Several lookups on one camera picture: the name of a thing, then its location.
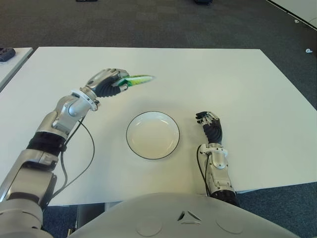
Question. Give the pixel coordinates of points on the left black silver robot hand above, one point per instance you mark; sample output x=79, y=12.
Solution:
x=104, y=84

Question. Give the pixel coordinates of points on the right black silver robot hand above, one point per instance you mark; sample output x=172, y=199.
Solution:
x=213, y=131

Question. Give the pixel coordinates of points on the green white toothpaste tube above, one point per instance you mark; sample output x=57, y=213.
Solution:
x=138, y=79

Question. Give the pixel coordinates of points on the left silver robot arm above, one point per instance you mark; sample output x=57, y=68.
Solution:
x=29, y=161

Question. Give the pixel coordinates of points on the white plate with black rim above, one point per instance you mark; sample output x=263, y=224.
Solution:
x=153, y=138

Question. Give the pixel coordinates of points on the red dark flat floor object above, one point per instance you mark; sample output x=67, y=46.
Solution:
x=86, y=0

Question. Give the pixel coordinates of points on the white side table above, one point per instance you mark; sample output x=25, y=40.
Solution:
x=15, y=63

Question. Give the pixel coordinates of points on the grey robot torso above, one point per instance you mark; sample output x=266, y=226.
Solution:
x=173, y=218

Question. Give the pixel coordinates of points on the dark game controller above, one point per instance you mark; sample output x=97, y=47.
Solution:
x=6, y=54

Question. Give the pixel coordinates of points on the dark blue floor object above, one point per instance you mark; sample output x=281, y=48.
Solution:
x=202, y=1

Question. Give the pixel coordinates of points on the white table with black edge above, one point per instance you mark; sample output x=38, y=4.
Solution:
x=297, y=10

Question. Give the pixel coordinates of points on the grey table frame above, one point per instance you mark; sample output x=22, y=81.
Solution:
x=90, y=215

